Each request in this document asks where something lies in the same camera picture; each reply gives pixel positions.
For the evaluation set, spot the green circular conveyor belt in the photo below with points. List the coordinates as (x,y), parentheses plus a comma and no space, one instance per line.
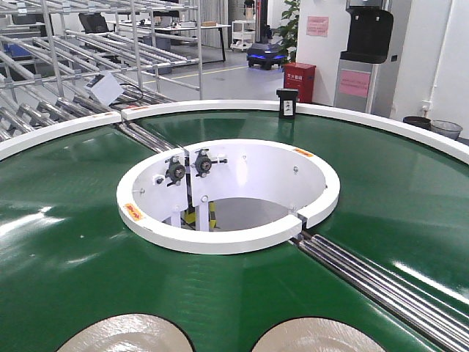
(68,260)

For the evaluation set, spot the blue lit mobile robot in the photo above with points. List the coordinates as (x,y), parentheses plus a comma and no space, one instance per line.
(265,54)

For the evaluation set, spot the black water dispenser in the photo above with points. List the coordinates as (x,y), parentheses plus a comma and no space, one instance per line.
(370,32)

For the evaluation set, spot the green potted plant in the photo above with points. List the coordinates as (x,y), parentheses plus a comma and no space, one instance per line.
(288,31)

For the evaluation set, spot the steel conveyor rollers left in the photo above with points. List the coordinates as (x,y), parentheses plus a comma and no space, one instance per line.
(144,137)

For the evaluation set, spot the white utility cart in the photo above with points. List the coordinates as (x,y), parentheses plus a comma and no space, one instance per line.
(243,34)

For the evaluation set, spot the steel conveyor rollers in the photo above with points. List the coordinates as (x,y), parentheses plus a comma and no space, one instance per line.
(422,311)
(144,137)

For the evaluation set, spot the white inner ring guard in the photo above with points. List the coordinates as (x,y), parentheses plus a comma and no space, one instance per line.
(178,217)

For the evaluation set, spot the white office desk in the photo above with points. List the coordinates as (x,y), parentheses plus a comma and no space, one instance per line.
(176,33)

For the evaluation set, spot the black round bin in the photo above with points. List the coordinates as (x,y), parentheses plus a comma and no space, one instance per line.
(417,121)

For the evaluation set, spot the black bearing mount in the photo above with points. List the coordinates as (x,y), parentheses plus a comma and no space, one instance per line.
(175,171)
(202,163)

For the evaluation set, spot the cream plate black rim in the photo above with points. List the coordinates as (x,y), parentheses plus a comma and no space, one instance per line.
(130,332)
(315,334)

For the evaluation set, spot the right black bearing mount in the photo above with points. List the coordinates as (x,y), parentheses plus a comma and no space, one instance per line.
(202,163)

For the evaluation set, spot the red fire equipment box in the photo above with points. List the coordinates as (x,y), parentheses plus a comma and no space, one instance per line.
(301,77)

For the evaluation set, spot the steel conveyor rollers right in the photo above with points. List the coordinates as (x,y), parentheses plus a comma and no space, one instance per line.
(422,311)

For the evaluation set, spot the pink wall notice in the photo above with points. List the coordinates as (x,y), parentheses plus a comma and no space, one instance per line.
(317,26)

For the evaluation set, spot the wire mesh waste basket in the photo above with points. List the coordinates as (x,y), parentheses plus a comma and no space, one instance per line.
(445,128)

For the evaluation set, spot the white control box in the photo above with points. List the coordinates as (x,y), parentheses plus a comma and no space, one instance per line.
(104,88)

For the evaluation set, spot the left black bearing mount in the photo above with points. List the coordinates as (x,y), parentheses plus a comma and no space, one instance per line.
(175,171)

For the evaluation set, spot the white outer rim guard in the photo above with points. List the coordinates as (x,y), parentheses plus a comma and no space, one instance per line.
(30,139)

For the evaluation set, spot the metal roller rack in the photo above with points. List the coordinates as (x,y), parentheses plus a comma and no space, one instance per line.
(78,45)

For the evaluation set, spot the black sensor box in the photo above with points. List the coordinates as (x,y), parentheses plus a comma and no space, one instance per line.
(288,100)

